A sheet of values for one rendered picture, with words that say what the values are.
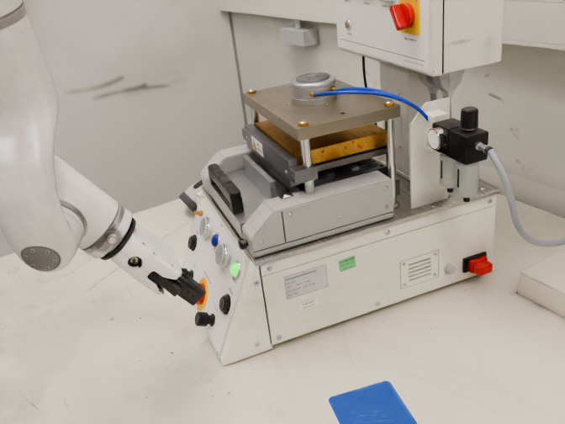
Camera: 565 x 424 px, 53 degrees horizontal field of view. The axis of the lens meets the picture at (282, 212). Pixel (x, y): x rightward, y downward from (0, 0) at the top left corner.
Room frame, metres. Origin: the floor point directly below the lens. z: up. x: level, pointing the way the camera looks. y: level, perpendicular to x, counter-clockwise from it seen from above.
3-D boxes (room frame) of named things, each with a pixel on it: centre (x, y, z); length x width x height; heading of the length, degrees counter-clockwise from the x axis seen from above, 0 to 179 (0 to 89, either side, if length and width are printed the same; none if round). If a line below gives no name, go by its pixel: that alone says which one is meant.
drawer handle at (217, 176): (0.92, 0.10, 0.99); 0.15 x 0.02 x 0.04; 18
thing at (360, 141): (0.97, -0.08, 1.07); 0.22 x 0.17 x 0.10; 18
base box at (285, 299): (0.96, -0.08, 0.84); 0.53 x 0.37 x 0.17; 108
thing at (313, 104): (0.97, -0.12, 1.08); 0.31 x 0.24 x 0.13; 18
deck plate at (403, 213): (0.99, -0.11, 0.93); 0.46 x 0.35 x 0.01; 108
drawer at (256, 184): (0.96, -0.04, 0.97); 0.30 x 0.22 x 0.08; 108
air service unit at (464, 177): (0.81, -0.27, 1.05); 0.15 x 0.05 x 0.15; 18
